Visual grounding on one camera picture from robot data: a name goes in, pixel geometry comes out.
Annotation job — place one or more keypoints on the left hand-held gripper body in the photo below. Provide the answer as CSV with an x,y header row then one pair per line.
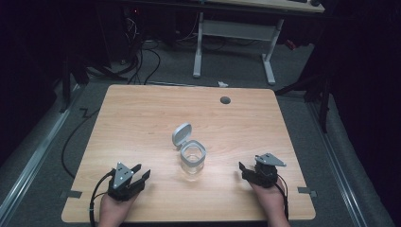
x,y
121,176

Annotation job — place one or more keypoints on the black metal stand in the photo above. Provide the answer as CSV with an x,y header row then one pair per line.
x,y
66,85
323,101

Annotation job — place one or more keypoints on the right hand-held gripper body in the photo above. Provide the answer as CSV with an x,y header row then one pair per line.
x,y
266,173

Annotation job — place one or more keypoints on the white-framed wooden desk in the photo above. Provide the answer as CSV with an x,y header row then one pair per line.
x,y
239,30

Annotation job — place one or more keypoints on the person's left hand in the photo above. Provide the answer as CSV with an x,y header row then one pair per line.
x,y
113,209

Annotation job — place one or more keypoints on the grey round table grommet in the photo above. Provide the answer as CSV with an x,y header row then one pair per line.
x,y
225,100

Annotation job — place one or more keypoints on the grey tape strip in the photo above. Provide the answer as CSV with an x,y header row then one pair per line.
x,y
72,194
306,191

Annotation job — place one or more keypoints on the small red object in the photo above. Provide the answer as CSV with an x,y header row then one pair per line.
x,y
290,44

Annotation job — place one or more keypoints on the grey metal floor rail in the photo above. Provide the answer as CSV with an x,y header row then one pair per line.
x,y
339,164
28,170

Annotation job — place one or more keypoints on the white paper scrap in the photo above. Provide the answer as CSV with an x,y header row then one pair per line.
x,y
223,84

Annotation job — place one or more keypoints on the clear glass jar grey lid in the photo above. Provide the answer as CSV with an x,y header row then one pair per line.
x,y
192,157

